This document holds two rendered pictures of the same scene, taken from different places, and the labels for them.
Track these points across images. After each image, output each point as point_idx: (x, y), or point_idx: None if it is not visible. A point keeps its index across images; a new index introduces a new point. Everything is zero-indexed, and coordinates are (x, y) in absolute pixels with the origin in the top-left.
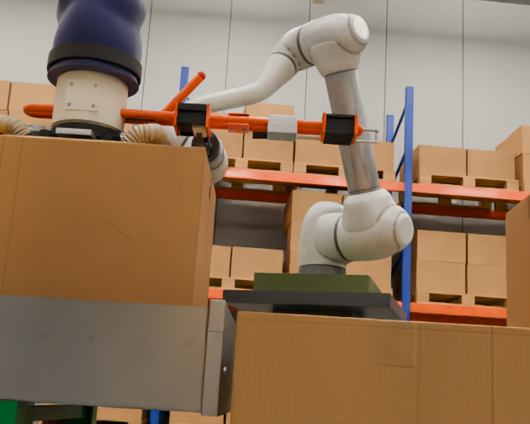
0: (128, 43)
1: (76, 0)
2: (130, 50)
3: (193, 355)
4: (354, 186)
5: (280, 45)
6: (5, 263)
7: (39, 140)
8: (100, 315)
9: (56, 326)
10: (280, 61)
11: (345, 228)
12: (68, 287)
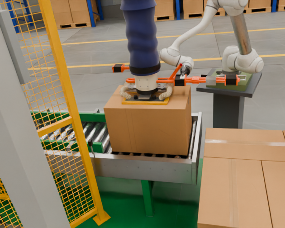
0: (154, 62)
1: (134, 51)
2: (155, 64)
3: (188, 173)
4: (241, 52)
5: (210, 1)
6: (135, 140)
7: (135, 109)
8: (163, 164)
9: (153, 166)
10: (211, 11)
11: (238, 64)
12: (153, 144)
